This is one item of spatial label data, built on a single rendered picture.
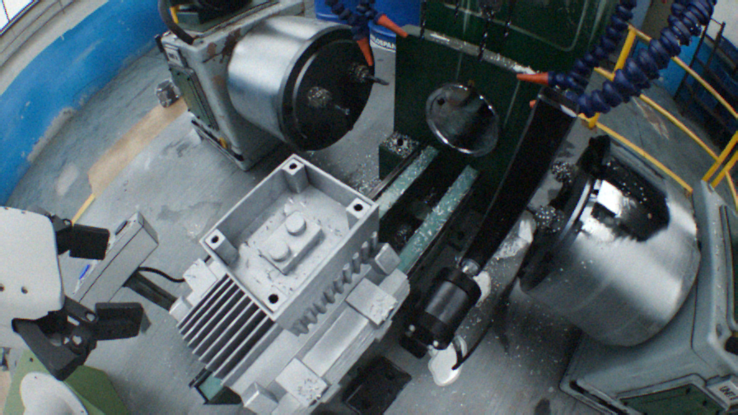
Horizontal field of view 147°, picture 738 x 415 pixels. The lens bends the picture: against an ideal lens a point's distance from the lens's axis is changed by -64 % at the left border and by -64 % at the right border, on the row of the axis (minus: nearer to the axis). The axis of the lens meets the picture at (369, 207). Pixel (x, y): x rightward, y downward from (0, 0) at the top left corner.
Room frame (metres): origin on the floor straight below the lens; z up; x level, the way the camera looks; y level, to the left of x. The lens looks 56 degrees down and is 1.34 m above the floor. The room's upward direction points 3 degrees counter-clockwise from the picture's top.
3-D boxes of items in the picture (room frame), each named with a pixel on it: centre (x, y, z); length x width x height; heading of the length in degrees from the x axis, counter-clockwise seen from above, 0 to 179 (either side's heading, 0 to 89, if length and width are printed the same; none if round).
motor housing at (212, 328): (0.09, 0.09, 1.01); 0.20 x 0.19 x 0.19; 140
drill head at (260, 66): (0.56, 0.16, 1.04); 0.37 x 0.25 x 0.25; 49
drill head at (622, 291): (0.11, -0.36, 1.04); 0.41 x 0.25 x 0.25; 49
